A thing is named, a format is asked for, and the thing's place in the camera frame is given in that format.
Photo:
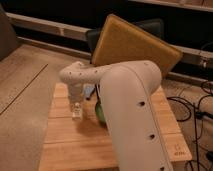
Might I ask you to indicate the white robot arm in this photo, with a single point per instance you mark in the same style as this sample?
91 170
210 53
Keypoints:
125 94

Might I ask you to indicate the black striped utensil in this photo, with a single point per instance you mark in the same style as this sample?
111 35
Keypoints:
97 93

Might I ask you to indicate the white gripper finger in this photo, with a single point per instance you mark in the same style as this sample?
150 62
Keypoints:
72 107
81 107

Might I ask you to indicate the yellow cushion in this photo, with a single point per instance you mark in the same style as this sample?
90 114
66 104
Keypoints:
121 41

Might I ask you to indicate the small white bottle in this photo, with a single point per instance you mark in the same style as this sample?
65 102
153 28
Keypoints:
77 114

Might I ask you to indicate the green ceramic bowl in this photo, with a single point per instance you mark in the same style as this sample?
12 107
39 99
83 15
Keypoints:
99 112

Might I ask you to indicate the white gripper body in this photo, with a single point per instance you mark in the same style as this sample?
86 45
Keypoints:
75 93

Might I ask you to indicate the blue object on table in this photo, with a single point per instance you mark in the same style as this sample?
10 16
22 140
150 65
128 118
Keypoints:
88 91

